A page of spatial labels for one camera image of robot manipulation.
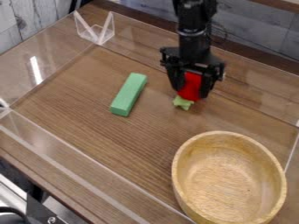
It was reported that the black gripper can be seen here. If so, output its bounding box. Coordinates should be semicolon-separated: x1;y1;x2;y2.
160;47;225;99

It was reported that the red plush strawberry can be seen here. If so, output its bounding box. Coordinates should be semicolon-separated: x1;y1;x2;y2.
172;72;201;110

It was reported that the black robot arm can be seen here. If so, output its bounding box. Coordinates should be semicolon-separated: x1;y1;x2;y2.
160;0;225;102

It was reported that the green foam block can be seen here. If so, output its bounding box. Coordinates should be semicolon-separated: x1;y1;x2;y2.
109;73;146;116

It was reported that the wooden bowl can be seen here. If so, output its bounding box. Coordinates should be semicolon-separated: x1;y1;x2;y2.
172;131;287;224

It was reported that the clear acrylic enclosure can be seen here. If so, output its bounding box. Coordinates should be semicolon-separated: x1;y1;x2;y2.
0;7;299;224

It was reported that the grey metal table frame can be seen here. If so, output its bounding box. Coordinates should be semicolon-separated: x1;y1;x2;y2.
0;158;88;224

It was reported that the black cable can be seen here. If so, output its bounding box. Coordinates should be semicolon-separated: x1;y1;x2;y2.
0;206;33;224

